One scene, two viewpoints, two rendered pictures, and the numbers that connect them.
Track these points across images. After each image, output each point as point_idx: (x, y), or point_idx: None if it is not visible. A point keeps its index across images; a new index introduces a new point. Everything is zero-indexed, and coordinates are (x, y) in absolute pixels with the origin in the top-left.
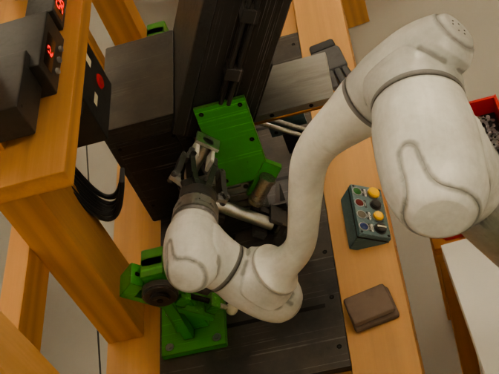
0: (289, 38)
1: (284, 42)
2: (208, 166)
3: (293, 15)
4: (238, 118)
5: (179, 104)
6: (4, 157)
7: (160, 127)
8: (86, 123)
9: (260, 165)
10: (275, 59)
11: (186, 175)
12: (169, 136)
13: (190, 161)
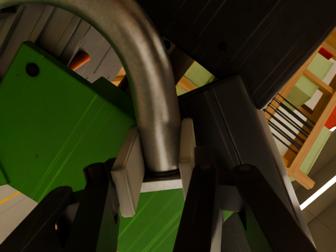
0: (114, 74)
1: (115, 70)
2: (125, 192)
3: (122, 75)
4: (140, 237)
5: (278, 173)
6: None
7: (267, 52)
8: None
9: (4, 165)
10: (111, 61)
11: (212, 241)
12: (229, 38)
13: (220, 241)
